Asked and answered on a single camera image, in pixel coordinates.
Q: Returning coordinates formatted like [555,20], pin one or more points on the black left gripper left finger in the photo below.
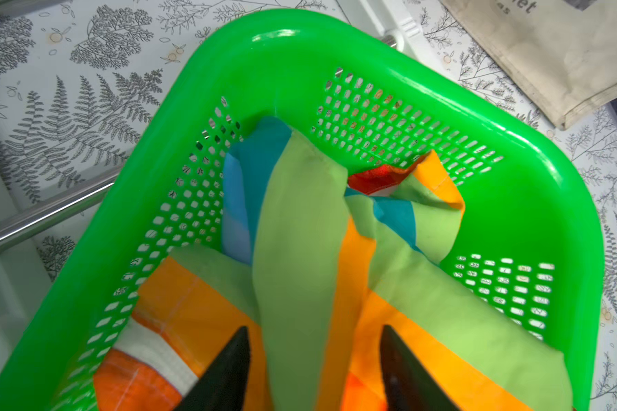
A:
[223,385]

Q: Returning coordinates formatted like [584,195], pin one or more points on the green plastic basket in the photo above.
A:
[531,243]

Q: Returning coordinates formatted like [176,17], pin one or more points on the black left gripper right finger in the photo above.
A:
[407,384]

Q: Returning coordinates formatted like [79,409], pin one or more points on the rainbow striped jacket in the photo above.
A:
[315,265]

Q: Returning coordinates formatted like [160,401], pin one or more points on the beige canvas tote bag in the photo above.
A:
[561,54]

